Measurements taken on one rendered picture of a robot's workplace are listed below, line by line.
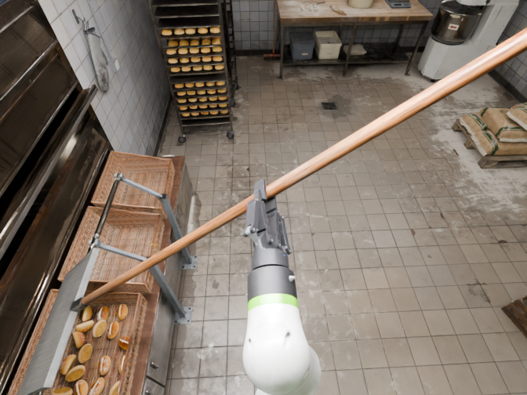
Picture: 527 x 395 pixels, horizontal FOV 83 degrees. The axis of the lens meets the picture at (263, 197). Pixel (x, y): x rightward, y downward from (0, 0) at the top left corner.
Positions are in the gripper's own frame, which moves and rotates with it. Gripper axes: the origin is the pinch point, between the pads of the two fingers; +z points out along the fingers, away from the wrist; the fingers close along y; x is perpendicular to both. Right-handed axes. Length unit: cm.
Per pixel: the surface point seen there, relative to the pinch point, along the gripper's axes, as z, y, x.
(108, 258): 64, 32, -171
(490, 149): 203, 303, 93
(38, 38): 138, -68, -103
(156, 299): 32, 59, -142
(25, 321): 9, -2, -156
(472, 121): 254, 304, 97
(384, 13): 425, 203, 82
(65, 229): 64, -4, -156
